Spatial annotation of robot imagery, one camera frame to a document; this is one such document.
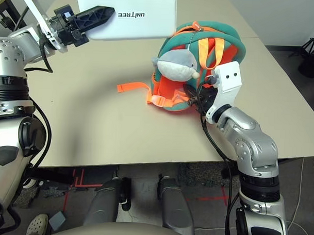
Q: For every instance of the black equipment pile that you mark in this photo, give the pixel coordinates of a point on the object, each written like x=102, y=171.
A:
x=311, y=66

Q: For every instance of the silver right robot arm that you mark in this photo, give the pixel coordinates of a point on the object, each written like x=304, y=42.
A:
x=249, y=141

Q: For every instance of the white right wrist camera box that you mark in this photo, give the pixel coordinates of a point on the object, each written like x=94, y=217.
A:
x=228, y=78

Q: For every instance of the white perforated clog shoe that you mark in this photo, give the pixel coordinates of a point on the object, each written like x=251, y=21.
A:
x=37, y=225

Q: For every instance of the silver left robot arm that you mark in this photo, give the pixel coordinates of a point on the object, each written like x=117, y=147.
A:
x=9, y=55

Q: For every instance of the grey left robot leg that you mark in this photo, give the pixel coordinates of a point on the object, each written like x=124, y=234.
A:
x=102, y=203

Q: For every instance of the orange and teal backpack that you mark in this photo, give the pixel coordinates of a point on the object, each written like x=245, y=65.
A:
x=216, y=29

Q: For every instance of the grey plush whale toy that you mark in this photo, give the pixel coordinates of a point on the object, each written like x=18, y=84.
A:
x=174, y=66

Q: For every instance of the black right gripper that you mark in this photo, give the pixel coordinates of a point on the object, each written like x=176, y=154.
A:
x=206, y=97

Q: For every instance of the white rectangular power bank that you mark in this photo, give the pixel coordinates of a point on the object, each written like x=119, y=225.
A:
x=139, y=26

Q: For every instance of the black tripod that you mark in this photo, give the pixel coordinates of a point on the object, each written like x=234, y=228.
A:
x=310, y=41

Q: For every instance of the grey robot leg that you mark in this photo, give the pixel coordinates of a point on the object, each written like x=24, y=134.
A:
x=174, y=205
x=102, y=203

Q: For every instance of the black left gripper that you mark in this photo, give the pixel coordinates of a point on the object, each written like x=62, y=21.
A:
x=64, y=24

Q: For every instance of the grey robot torso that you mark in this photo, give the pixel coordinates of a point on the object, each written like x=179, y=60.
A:
x=117, y=232

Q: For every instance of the grey-blue foot pedal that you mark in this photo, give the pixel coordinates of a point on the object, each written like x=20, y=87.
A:
x=57, y=221

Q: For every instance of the grey right robot leg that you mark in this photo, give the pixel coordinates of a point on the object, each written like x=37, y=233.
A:
x=174, y=205

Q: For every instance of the side desk with black frame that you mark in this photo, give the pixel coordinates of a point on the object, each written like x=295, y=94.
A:
x=5, y=19

